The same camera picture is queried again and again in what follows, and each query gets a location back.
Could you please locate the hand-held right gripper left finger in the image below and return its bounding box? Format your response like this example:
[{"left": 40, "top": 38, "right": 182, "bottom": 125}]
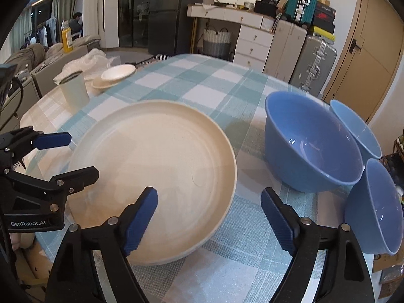
[{"left": 44, "top": 186, "right": 158, "bottom": 303}]

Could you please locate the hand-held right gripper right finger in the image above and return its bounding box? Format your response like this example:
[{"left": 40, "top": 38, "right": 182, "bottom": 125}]
[{"left": 261, "top": 187, "right": 376, "bottom": 303}]

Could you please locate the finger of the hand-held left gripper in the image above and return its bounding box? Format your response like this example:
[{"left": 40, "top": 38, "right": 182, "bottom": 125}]
[
  {"left": 0, "top": 126, "right": 71, "bottom": 165},
  {"left": 9, "top": 166, "right": 100, "bottom": 197}
]

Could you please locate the cream plate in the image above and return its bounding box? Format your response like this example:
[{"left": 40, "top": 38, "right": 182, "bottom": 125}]
[{"left": 68, "top": 100, "right": 238, "bottom": 266}]

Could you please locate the blue bowl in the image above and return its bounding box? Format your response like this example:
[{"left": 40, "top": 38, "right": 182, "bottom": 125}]
[
  {"left": 329, "top": 100, "right": 382, "bottom": 160},
  {"left": 345, "top": 158, "right": 404, "bottom": 256},
  {"left": 264, "top": 90, "right": 364, "bottom": 193}
]

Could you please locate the person's left hand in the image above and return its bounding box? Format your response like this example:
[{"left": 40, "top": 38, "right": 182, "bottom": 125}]
[{"left": 8, "top": 232, "right": 37, "bottom": 255}]

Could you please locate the pale green cup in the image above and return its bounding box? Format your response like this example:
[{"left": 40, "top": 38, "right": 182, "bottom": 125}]
[{"left": 59, "top": 70, "right": 90, "bottom": 114}]

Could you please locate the beige sofa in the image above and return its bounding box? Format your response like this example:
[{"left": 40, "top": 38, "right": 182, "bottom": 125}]
[{"left": 0, "top": 35, "right": 102, "bottom": 102}]

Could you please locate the small white dish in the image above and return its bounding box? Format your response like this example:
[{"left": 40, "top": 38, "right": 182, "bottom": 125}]
[
  {"left": 91, "top": 77, "right": 120, "bottom": 89},
  {"left": 101, "top": 64, "right": 137, "bottom": 81}
]

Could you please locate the white plastic bag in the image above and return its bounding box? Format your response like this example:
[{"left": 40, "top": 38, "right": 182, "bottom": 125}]
[{"left": 53, "top": 49, "right": 108, "bottom": 86}]

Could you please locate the yellow bottle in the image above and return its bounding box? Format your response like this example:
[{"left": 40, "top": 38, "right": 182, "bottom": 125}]
[{"left": 61, "top": 20, "right": 74, "bottom": 53}]

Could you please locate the clothes rack with garments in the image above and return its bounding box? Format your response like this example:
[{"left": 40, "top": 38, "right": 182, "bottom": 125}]
[{"left": 25, "top": 17, "right": 60, "bottom": 49}]

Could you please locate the black white striped mat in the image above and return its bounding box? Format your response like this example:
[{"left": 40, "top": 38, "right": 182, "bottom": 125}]
[{"left": 125, "top": 54, "right": 172, "bottom": 69}]

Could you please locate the beige curtain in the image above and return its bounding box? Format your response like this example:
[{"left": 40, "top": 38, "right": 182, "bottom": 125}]
[{"left": 50, "top": 0, "right": 84, "bottom": 43}]

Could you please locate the dark glass cabinet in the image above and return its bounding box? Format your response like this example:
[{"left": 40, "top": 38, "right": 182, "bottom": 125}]
[{"left": 118, "top": 0, "right": 152, "bottom": 49}]

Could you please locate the teal checked tablecloth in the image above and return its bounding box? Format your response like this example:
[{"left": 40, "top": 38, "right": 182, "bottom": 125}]
[{"left": 19, "top": 53, "right": 376, "bottom": 303}]

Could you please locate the silver suitcase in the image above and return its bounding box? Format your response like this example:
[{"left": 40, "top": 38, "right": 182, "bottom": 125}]
[{"left": 290, "top": 35, "right": 338, "bottom": 97}]

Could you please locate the beige suitcase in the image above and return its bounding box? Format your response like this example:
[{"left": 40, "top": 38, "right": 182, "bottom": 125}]
[{"left": 263, "top": 17, "right": 308, "bottom": 84}]

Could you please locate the dark grey fridge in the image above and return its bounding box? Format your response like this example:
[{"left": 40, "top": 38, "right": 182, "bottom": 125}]
[{"left": 148, "top": 0, "right": 207, "bottom": 58}]

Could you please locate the white vanity desk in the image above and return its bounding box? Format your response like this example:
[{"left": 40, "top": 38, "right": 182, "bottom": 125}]
[{"left": 187, "top": 4, "right": 275, "bottom": 67}]

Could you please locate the woven laundry basket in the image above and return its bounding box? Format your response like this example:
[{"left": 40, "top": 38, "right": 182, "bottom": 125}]
[{"left": 202, "top": 25, "right": 232, "bottom": 60}]

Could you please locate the wooden door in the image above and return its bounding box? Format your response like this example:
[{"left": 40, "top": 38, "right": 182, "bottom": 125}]
[{"left": 322, "top": 0, "right": 400, "bottom": 123}]

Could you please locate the yellow black shoe box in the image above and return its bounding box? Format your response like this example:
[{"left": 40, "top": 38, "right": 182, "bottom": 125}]
[{"left": 308, "top": 30, "right": 337, "bottom": 41}]

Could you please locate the black shoe box red logo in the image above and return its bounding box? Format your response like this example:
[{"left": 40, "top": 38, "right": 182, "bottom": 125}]
[{"left": 312, "top": 8, "right": 336, "bottom": 22}]

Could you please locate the black storage box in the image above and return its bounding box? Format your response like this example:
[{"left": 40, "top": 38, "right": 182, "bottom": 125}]
[{"left": 254, "top": 0, "right": 278, "bottom": 15}]

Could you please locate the black cable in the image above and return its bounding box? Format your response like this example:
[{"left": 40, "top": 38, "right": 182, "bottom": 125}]
[{"left": 0, "top": 77, "right": 26, "bottom": 171}]

